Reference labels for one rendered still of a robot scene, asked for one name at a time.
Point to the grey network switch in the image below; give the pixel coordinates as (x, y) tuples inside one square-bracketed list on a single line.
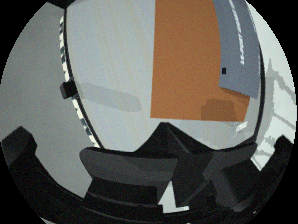
[(240, 66)]

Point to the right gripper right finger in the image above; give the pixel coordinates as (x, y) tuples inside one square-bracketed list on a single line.
[(198, 163)]

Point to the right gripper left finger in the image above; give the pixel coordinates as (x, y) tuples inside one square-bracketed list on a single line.
[(149, 165)]

